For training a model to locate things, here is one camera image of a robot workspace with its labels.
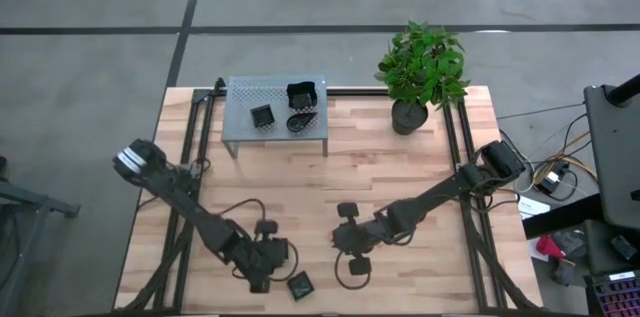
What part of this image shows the small black device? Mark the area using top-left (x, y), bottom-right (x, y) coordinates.
top-left (609, 234), bottom-right (639, 261)

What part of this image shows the grey metal stand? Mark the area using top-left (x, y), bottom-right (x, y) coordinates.
top-left (0, 155), bottom-right (81, 317)

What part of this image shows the black power supply box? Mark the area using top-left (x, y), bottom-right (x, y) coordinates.
top-left (537, 169), bottom-right (571, 196)

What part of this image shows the black wavy square bowl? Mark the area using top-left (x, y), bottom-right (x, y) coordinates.
top-left (285, 80), bottom-right (319, 111)

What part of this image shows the thin grey cable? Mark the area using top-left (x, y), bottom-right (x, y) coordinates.
top-left (494, 101), bottom-right (586, 121)

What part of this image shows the white paper sheet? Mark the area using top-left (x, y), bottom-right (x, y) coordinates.
top-left (517, 195), bottom-right (551, 221)

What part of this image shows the grey perforated metal shelf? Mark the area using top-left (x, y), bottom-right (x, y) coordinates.
top-left (221, 75), bottom-right (330, 158)

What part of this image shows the yellow cable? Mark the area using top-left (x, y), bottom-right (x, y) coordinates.
top-left (532, 154), bottom-right (599, 183)

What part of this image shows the backlit computer keyboard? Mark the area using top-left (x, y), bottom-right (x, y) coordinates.
top-left (591, 270), bottom-right (640, 317)

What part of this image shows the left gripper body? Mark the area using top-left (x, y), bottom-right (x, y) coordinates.
top-left (232, 219), bottom-right (280, 294)

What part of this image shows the green potted plant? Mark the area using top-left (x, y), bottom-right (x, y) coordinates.
top-left (373, 20), bottom-right (472, 137)

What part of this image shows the black aluminium table frame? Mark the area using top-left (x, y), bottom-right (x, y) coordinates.
top-left (113, 76), bottom-right (546, 316)

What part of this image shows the black desk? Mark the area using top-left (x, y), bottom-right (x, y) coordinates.
top-left (522, 192), bottom-right (640, 317)

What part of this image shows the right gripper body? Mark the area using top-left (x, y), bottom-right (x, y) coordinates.
top-left (338, 201), bottom-right (396, 277)

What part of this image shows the red cloth item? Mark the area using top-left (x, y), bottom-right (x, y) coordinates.
top-left (535, 234), bottom-right (566, 260)

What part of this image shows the black teardrop mini plate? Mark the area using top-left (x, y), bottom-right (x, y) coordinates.
top-left (286, 110), bottom-right (319, 134)

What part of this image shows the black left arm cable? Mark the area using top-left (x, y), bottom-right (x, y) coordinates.
top-left (218, 198), bottom-right (267, 223)

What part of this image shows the dark grey bag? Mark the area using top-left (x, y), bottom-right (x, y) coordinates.
top-left (549, 229), bottom-right (591, 288)

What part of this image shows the grey equipment table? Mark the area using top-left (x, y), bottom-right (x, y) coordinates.
top-left (583, 84), bottom-right (640, 231)

